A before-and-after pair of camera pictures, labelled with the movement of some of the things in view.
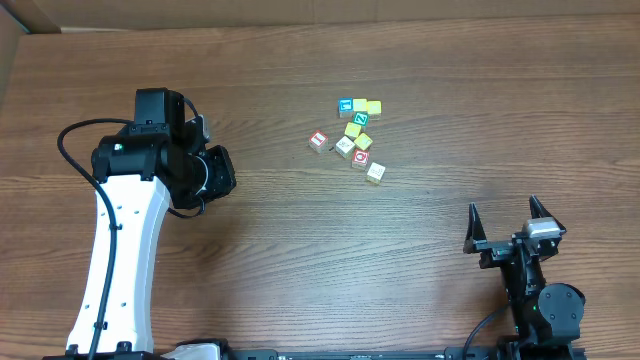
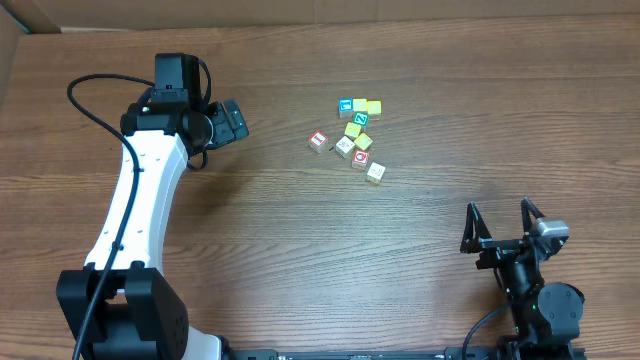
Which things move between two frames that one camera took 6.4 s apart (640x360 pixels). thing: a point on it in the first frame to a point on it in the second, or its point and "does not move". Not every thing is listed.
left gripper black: [224, 177] to [223, 131]
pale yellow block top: [359, 104] does not move
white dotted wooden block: [375, 173] does not move
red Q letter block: [360, 158] does not move
